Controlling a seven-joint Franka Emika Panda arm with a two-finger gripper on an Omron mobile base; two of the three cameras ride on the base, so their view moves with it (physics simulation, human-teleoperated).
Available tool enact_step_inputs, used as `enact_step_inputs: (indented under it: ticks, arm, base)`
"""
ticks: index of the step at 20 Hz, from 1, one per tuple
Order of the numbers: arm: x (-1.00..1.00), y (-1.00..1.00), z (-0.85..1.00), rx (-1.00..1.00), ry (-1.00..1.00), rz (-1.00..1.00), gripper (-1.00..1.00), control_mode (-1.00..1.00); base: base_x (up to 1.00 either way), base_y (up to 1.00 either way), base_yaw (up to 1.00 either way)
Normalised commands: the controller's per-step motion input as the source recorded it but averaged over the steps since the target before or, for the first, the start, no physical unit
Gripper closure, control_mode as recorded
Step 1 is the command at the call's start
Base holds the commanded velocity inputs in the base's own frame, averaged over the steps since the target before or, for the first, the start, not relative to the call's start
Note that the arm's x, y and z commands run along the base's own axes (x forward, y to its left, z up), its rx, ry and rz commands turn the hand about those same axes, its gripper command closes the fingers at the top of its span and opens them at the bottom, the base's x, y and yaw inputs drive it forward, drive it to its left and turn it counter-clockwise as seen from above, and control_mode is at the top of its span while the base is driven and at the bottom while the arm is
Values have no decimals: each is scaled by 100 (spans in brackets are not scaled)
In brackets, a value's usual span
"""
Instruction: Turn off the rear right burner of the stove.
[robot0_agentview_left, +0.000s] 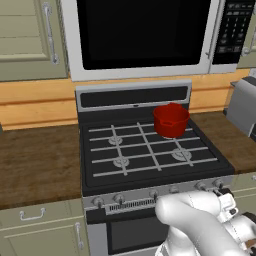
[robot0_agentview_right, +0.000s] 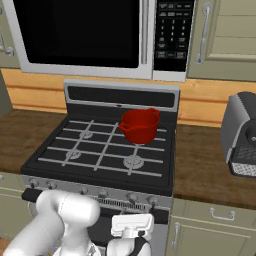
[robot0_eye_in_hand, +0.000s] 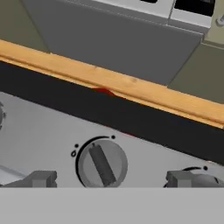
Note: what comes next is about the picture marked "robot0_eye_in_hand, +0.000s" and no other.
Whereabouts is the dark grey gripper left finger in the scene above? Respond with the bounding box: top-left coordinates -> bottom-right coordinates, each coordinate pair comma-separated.
1,170 -> 58,189

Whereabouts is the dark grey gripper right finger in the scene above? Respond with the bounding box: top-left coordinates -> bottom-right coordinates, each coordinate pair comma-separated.
165,170 -> 224,189

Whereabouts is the grey and black stove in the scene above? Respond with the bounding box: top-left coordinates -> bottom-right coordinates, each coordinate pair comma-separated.
0,59 -> 224,189

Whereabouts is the olive green cupboard door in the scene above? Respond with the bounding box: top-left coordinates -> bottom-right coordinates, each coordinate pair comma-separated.
0,0 -> 51,54
167,25 -> 224,105

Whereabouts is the grey appliance front panel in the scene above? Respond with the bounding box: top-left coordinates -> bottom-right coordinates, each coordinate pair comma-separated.
21,0 -> 204,88

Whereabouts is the white appliance with black window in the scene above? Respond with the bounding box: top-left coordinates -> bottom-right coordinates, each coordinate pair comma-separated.
169,0 -> 216,30

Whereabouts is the silver cupboard handle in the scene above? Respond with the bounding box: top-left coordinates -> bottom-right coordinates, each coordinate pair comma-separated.
214,15 -> 224,28

